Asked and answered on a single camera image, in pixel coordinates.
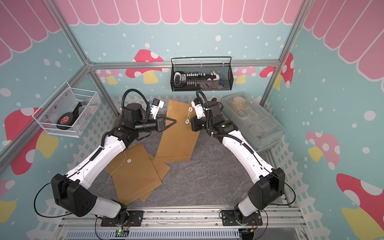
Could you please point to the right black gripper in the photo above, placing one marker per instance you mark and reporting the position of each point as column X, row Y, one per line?
column 194, row 122

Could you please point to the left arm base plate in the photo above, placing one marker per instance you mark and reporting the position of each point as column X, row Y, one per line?
column 125, row 219

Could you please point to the clear plastic storage box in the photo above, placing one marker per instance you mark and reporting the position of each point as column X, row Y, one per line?
column 256, row 124

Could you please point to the black wire mesh basket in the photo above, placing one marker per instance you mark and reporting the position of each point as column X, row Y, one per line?
column 201, row 74

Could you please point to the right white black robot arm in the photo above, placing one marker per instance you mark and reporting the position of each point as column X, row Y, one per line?
column 269, row 183

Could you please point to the brown kraft file bag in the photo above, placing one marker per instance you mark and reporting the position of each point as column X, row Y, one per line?
column 178, row 142
column 133, row 174
column 162, row 170

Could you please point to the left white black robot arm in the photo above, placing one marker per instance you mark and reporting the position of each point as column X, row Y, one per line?
column 71, row 190

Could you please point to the clear acrylic wall bin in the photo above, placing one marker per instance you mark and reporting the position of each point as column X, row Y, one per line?
column 82, row 103

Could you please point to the wrist white camera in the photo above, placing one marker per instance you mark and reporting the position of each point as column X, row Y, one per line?
column 198, row 108
column 155, row 106

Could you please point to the black tape roll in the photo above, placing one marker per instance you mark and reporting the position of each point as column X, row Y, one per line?
column 66, row 121

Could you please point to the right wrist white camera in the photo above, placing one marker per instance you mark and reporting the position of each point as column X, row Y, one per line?
column 198, row 108

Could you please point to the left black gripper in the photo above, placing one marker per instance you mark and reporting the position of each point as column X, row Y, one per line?
column 160, row 123

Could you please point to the aluminium front rail frame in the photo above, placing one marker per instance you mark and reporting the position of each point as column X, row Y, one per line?
column 190, row 223

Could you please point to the green lit circuit board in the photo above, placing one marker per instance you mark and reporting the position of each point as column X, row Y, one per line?
column 121, row 233

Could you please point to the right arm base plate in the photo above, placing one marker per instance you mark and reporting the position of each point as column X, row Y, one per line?
column 235, row 218

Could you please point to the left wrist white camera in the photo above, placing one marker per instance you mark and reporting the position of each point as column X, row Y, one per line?
column 155, row 106

